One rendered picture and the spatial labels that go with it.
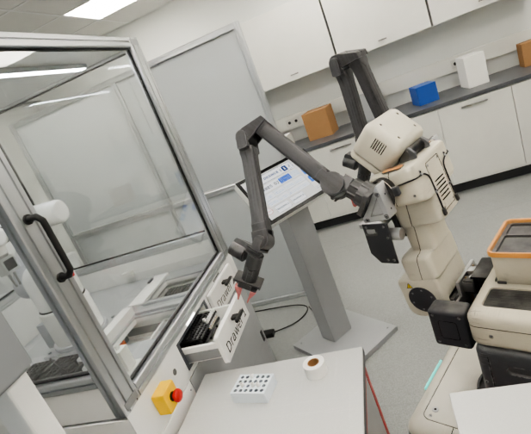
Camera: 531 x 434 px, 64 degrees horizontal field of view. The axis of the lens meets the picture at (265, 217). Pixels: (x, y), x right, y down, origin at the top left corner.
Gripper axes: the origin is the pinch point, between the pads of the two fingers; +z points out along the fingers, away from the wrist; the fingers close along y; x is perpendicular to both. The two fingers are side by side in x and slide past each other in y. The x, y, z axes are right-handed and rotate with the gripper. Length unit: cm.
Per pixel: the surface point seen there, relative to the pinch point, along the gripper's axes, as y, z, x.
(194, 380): 7.0, 26.4, 18.5
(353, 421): -40, -7, 43
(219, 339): 2.4, 5.4, 18.3
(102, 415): 24, 15, 51
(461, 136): -126, -38, -290
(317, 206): -22, 70, -289
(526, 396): -73, -31, 41
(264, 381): -16.0, 7.1, 27.2
